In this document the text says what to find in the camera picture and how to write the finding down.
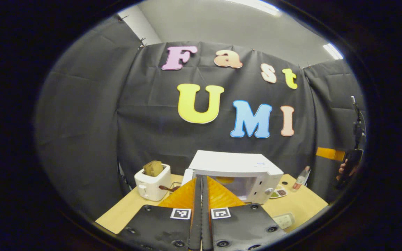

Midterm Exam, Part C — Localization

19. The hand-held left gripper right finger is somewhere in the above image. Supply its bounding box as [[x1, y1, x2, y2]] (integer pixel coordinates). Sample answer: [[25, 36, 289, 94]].
[[202, 175, 287, 251]]

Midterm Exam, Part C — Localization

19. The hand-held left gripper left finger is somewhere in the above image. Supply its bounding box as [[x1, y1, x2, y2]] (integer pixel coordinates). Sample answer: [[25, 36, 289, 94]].
[[117, 175, 202, 251]]

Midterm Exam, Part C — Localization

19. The white microwave oven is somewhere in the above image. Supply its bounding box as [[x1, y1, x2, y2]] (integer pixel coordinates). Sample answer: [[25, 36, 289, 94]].
[[181, 150, 284, 205]]

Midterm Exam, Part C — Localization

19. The clear plastic bottle red label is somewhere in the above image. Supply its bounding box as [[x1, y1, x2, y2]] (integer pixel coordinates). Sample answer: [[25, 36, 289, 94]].
[[292, 166, 311, 193]]

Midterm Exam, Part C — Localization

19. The brown wooden utensil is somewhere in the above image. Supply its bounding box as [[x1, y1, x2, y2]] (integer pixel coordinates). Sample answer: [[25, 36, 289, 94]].
[[158, 184, 181, 193]]

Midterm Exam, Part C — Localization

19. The white toaster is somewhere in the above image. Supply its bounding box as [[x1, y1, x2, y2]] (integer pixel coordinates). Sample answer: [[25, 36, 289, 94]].
[[134, 164, 172, 202]]

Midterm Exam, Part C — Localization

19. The brown bread slice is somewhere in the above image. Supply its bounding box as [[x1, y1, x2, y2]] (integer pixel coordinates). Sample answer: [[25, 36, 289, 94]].
[[143, 160, 164, 177]]

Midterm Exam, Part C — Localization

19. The ceiling light panel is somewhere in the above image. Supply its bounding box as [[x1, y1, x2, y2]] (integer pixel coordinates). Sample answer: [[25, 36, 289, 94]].
[[322, 43, 344, 60], [222, 0, 282, 16]]

